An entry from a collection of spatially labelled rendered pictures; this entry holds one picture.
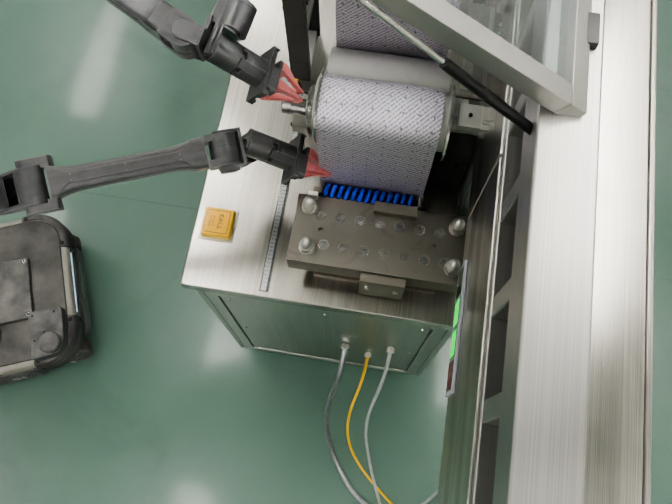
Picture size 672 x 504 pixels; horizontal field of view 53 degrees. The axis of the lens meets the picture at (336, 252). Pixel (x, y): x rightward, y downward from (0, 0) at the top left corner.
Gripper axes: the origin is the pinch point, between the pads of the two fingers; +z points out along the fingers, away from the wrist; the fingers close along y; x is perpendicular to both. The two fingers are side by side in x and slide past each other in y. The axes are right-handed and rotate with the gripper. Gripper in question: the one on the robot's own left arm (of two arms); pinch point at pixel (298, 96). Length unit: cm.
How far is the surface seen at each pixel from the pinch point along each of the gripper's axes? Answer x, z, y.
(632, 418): 51, 37, 52
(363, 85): 10.8, 7.2, -2.3
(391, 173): 1.1, 25.4, 5.6
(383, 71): 6.7, 14.0, -11.2
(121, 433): -135, 35, 68
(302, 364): -99, 80, 32
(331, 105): 7.3, 3.4, 2.9
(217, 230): -38.3, 7.7, 18.7
